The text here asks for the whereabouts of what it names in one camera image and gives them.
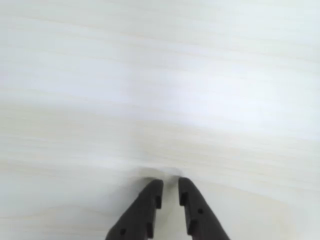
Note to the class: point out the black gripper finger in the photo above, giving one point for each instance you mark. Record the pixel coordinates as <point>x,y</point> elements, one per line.
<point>141,215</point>
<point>200,220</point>

